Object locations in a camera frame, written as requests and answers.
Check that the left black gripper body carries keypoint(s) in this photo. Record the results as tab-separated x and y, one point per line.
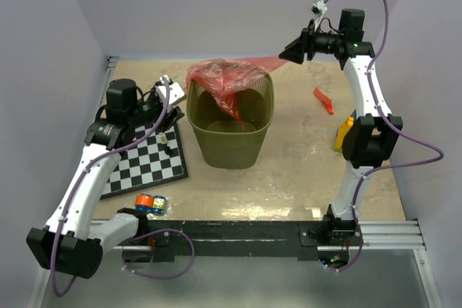
169	117

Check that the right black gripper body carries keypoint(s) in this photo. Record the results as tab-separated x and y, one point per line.
310	45

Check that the olive green mesh trash bin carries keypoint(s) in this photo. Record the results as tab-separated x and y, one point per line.
226	142

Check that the red plastic trash bag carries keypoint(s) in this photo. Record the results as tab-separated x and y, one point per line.
224	78

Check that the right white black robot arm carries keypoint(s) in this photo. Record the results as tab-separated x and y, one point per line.
370	140

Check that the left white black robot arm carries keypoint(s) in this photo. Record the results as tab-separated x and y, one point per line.
67	243

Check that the cream chess piece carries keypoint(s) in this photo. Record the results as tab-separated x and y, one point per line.
163	138

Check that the black chess piece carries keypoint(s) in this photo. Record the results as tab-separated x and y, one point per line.
168	150

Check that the black white chessboard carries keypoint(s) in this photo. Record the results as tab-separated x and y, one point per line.
147	165

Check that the small red plastic bag piece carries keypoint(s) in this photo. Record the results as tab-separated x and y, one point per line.
324	100

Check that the orange blue toy car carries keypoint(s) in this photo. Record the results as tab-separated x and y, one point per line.
154	204

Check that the colourful toy block stack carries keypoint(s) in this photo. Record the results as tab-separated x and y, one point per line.
342	130

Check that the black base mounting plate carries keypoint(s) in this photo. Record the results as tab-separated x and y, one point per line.
234	239

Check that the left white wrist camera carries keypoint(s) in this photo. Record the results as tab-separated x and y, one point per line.
169	92

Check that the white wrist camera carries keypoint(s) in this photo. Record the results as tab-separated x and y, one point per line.
318	9
169	92

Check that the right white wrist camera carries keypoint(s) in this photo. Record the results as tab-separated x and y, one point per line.
318	9

